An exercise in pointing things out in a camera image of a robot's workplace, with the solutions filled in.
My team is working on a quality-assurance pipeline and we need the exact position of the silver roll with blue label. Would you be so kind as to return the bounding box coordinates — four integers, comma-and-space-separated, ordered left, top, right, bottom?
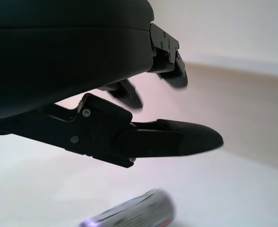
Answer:
78, 188, 178, 227

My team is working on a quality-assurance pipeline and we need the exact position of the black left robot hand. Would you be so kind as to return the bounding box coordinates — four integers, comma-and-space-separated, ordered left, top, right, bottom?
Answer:
0, 0, 225, 169

